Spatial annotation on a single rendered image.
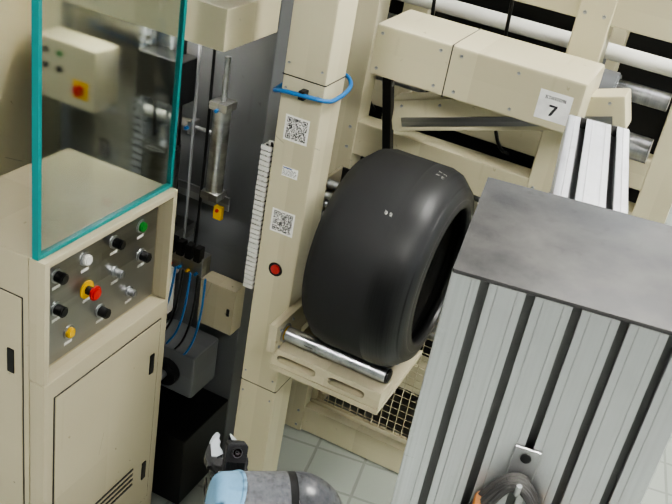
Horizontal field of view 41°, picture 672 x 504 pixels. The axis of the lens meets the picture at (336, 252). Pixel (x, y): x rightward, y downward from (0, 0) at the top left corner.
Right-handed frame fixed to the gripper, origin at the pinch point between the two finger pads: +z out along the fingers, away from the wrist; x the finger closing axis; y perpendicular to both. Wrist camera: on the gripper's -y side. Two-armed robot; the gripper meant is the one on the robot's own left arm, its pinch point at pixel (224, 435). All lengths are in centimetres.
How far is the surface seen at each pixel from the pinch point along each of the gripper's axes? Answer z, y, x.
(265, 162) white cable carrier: 80, -33, 8
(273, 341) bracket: 60, 14, 21
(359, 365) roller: 48, 9, 45
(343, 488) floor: 91, 97, 75
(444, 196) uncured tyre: 50, -47, 51
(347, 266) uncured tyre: 40, -26, 28
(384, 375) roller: 43, 8, 51
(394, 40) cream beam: 87, -74, 35
